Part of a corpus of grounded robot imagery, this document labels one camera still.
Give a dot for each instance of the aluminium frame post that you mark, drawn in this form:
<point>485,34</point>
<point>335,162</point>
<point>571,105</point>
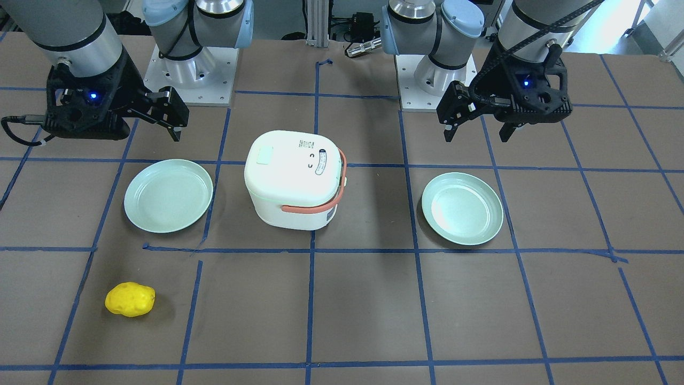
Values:
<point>317,22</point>

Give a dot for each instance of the white base plate image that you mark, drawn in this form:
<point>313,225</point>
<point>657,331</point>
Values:
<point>205,80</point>
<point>422,84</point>

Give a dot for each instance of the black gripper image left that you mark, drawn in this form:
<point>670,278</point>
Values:
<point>130,76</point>

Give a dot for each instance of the yellow toy potato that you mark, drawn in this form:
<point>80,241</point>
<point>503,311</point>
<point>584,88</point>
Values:
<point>130,299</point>

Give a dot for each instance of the white rice cooker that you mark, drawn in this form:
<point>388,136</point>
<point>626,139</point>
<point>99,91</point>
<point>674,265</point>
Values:
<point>295,180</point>

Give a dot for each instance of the white base plate image left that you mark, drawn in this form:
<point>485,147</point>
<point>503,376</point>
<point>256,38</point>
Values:
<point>205,80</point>

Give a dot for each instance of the black power adapter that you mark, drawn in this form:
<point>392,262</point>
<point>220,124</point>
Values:
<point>362,26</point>

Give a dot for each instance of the white base plate image right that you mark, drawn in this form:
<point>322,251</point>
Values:
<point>422,84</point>

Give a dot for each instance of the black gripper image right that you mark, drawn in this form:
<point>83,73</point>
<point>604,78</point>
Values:
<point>498,80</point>

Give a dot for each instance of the silver metal connector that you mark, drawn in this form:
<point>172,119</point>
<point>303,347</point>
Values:
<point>358,49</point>

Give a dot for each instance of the mint green plate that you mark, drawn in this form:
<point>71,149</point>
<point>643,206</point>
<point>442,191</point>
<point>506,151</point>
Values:
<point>168,196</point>
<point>462,208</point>

